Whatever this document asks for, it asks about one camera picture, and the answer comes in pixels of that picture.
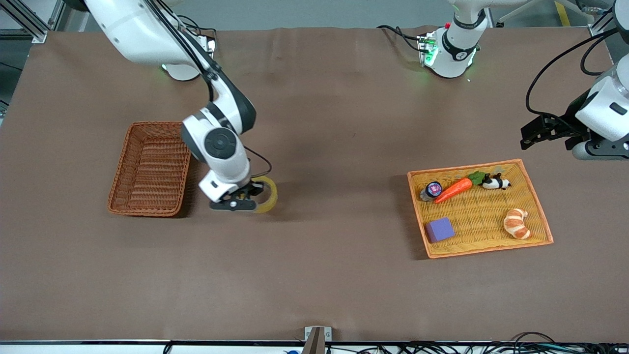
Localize clear yellowish tape roll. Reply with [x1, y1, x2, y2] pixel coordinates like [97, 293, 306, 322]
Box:
[250, 176, 279, 214]

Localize brown wicker basket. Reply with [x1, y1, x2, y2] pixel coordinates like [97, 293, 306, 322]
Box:
[107, 121, 196, 217]

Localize yellow wicker basket orange rim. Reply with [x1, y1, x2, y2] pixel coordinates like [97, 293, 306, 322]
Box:
[407, 158, 554, 259]

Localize black white panda figurine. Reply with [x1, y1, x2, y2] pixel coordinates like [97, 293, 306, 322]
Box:
[481, 173, 512, 191]

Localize toy croissant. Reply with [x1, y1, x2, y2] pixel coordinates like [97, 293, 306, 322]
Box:
[503, 208, 532, 240]

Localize orange toy carrot green leaves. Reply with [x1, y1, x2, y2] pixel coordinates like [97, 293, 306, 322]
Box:
[434, 171, 487, 204]

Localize small jar with printed lid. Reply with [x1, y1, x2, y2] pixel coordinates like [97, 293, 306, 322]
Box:
[420, 181, 443, 202]

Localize purple foam block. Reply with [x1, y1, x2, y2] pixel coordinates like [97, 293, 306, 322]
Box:
[425, 217, 456, 244]

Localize aluminium frame profile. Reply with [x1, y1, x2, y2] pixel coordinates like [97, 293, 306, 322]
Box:
[0, 0, 67, 44]
[589, 0, 629, 38]

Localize black right arm base cable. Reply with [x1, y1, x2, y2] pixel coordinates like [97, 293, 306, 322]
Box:
[177, 15, 218, 41]

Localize black arm base cable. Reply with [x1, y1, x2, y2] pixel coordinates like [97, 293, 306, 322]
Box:
[177, 15, 218, 41]
[376, 25, 423, 52]

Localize metal bracket on table edge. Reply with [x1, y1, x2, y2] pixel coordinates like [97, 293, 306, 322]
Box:
[301, 326, 332, 354]

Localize black left arm base cable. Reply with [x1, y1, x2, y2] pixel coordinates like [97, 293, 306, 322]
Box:
[376, 25, 423, 52]

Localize bundle of black cables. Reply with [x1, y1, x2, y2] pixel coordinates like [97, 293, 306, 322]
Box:
[327, 332, 629, 354]

